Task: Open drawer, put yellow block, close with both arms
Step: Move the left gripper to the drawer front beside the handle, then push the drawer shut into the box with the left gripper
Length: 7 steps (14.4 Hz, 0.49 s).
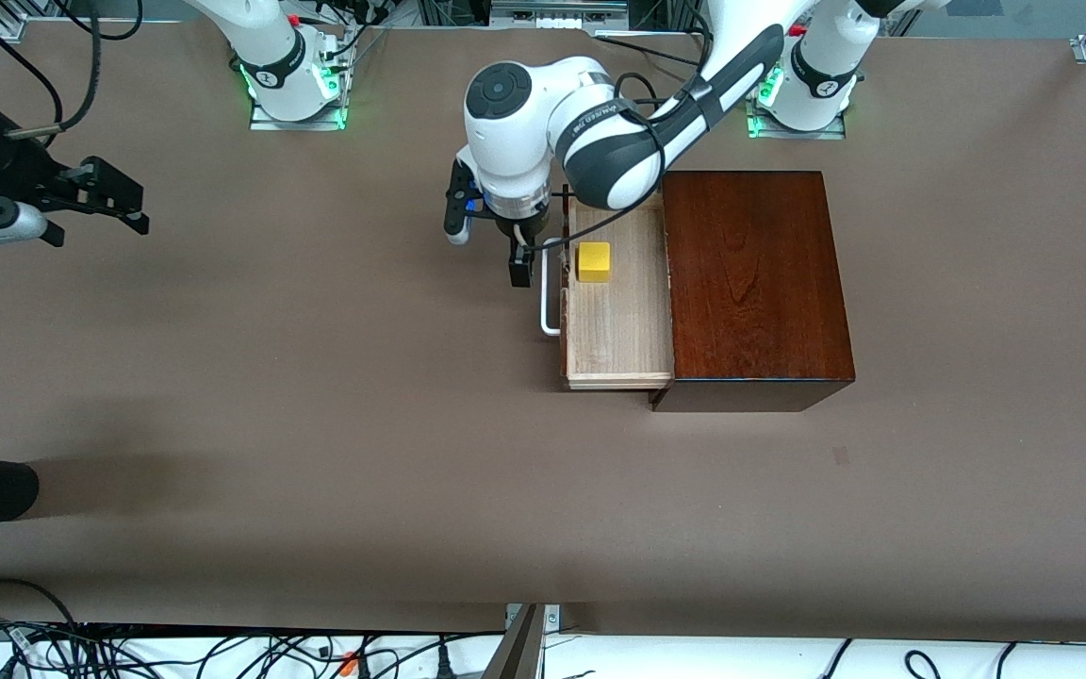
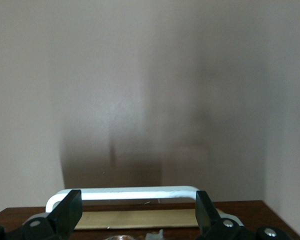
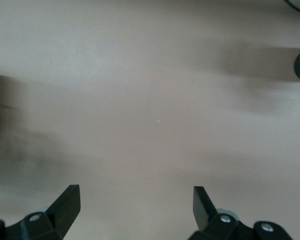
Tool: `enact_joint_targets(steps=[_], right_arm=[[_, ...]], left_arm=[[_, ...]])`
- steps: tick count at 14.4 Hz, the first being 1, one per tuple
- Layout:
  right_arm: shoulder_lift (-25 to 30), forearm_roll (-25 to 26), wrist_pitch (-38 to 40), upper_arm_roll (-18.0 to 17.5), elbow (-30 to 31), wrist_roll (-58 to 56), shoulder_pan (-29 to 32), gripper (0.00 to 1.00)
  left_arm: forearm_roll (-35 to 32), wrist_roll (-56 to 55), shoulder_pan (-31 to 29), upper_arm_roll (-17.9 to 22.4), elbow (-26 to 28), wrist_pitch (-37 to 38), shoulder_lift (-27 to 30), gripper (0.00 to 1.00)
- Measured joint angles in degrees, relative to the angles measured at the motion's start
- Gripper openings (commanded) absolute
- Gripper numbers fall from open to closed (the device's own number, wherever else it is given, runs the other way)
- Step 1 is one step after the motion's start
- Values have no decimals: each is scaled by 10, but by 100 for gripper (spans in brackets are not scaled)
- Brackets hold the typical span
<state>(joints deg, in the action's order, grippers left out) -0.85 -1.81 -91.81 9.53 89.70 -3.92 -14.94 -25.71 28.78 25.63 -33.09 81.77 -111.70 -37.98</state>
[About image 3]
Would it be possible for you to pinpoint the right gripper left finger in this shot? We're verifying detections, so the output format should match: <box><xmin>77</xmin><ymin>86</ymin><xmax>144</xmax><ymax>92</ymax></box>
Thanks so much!
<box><xmin>4</xmin><ymin>184</ymin><xmax>81</xmax><ymax>240</ymax></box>

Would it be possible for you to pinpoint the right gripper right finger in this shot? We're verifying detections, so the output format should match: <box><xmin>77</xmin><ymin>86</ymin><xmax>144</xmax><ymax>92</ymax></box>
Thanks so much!
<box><xmin>188</xmin><ymin>186</ymin><xmax>256</xmax><ymax>240</ymax></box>

